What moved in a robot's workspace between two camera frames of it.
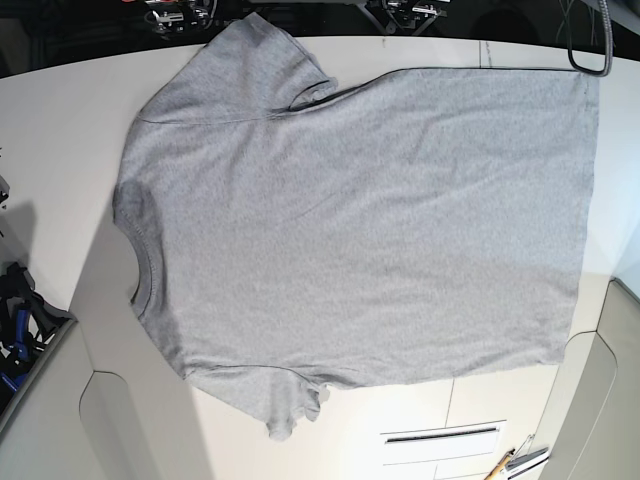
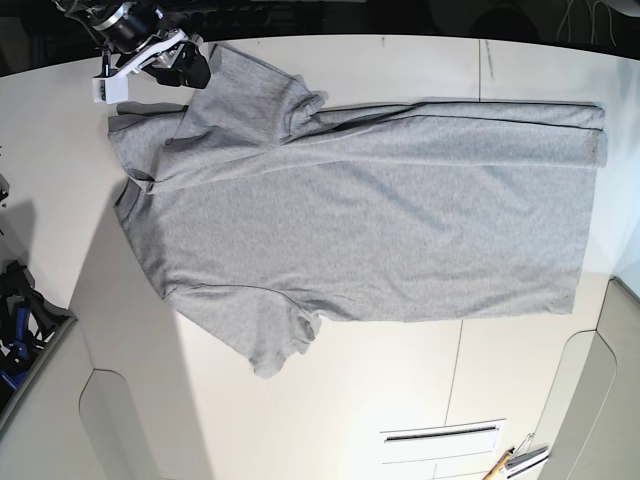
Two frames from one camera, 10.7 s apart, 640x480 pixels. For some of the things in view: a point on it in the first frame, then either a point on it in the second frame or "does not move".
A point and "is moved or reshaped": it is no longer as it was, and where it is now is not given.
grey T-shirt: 306,231 is moved or reshaped
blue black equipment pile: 26,321 does not move
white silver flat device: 527,460 does not move
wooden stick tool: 495,472 does not move
